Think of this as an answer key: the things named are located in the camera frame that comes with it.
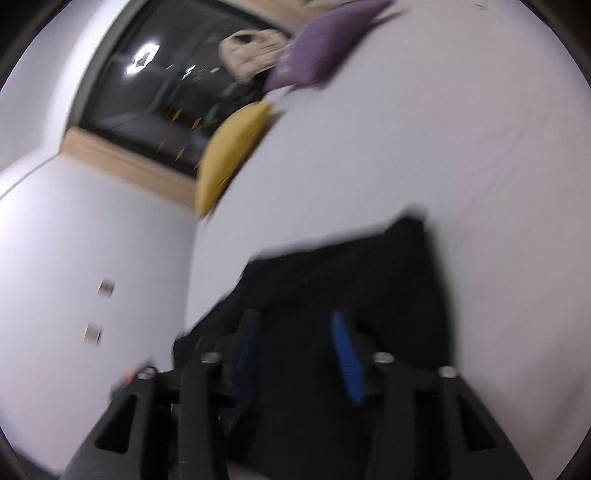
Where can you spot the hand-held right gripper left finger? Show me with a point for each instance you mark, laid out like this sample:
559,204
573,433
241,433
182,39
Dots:
247,364

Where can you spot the dark window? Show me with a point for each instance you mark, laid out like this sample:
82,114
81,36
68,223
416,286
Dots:
152,83

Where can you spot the black denim pants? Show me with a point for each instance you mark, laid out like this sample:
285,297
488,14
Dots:
323,277

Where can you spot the purple pillow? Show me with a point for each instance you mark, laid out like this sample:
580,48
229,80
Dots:
323,44

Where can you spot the white bed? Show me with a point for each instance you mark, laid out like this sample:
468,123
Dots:
438,161

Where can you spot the yellow pillow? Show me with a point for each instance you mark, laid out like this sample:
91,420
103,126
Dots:
231,152

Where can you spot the beige puffer jacket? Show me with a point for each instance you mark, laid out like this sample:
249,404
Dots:
249,53

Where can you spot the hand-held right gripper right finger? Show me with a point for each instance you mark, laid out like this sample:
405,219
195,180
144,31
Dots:
347,364

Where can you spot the wall outlet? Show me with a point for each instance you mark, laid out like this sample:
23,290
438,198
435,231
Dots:
107,288
93,333

